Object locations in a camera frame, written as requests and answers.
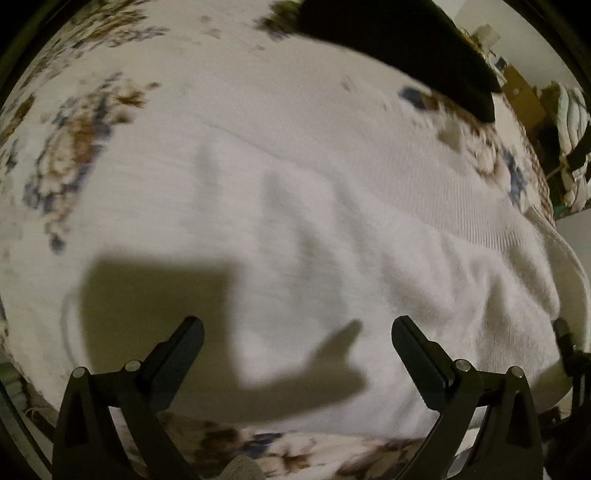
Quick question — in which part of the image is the cardboard box by nightstand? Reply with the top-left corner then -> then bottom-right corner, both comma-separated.
502,65 -> 549,139

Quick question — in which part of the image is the floral bed blanket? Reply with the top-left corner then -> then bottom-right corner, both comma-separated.
0,0 -> 560,480

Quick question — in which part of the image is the beige table lamp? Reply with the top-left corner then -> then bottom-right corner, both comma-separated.
473,24 -> 501,49

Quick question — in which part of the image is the black folded garment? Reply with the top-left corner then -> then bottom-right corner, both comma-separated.
257,0 -> 501,124

